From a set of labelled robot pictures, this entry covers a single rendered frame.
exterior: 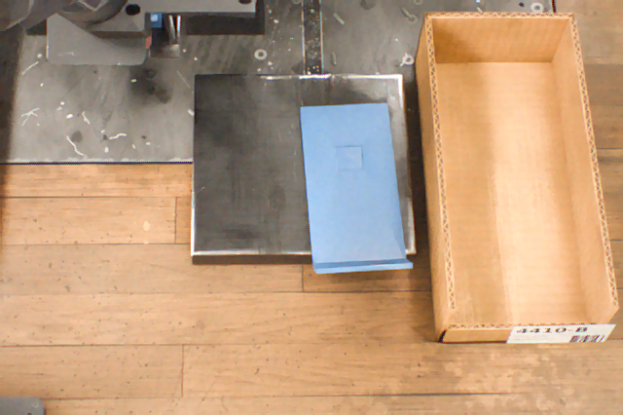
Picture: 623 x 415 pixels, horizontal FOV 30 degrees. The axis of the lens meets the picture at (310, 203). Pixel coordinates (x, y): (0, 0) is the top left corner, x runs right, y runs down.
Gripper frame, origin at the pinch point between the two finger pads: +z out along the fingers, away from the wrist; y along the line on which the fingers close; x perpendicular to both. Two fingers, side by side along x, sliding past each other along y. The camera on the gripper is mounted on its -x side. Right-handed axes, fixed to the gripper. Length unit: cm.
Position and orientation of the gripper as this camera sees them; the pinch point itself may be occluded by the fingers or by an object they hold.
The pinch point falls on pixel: (111, 2)
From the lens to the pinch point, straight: 89.3
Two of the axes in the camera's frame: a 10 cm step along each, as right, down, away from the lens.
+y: 0.0, -10.0, -0.6
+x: -10.0, 0.0, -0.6
